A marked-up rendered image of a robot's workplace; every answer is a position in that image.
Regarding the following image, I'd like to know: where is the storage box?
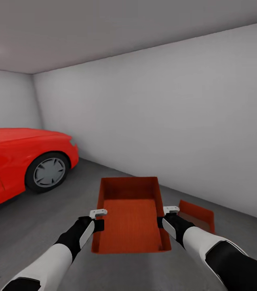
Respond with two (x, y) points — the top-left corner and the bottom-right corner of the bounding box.
(91, 177), (172, 254)
(179, 200), (216, 235)

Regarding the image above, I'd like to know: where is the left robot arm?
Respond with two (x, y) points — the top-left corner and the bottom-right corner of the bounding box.
(1, 209), (107, 291)

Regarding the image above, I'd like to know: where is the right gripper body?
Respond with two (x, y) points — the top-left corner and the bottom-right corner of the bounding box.
(157, 217), (163, 228)

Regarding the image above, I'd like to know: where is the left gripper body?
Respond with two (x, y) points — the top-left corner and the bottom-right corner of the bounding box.
(93, 219), (104, 233)

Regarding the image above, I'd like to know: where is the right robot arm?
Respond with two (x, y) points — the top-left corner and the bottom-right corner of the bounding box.
(157, 206), (257, 291)

